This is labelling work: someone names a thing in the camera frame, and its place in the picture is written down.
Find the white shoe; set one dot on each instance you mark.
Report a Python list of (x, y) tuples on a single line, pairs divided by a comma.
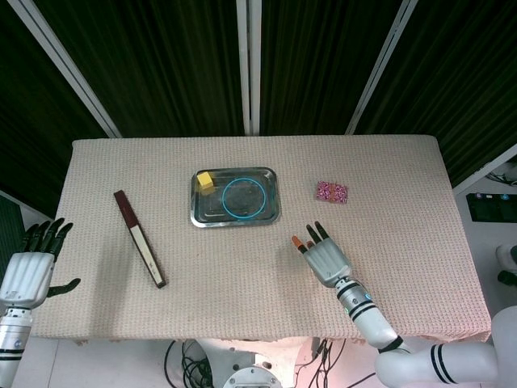
[(507, 256)]

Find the green curtain panel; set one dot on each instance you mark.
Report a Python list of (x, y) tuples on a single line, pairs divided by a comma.
[(32, 121), (464, 81), (319, 64), (161, 64)]

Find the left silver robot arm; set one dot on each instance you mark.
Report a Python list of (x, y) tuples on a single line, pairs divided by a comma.
[(12, 343)]

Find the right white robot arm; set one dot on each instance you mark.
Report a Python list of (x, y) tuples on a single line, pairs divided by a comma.
[(375, 323)]

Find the white robot torso base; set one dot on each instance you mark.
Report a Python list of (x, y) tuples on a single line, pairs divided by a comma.
[(252, 363)]

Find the yellow cube block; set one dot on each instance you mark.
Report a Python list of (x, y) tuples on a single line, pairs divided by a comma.
[(205, 180)]

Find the dark red folding fan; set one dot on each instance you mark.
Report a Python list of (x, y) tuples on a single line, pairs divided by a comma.
[(139, 238)]

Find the rectangular metal tray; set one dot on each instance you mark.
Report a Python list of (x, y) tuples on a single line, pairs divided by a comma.
[(202, 214)]

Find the white partition post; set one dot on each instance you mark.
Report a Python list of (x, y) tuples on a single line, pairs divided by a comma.
[(484, 167), (68, 68), (249, 68), (381, 68)]

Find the beige woven tablecloth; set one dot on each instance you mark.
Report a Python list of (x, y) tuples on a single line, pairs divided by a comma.
[(242, 291)]

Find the right orange-tipped robot hand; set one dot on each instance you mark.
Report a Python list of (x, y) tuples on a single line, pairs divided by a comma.
[(328, 262)]

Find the left black-fingered robot hand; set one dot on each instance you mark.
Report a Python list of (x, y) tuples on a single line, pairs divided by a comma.
[(26, 279)]

